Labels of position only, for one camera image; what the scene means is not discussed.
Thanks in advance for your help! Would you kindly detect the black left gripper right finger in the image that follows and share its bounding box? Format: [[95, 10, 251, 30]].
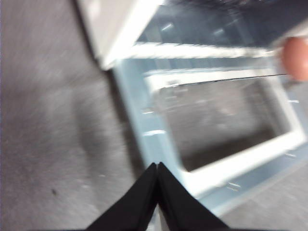
[[157, 161, 230, 231]]

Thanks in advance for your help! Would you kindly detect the cream Toshiba toaster oven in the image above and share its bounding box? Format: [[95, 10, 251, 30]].
[[74, 0, 308, 81]]

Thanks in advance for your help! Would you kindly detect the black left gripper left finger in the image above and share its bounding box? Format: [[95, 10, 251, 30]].
[[86, 162, 159, 231]]

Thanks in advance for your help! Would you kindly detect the brown egg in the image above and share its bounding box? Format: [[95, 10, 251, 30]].
[[282, 37, 308, 82]]

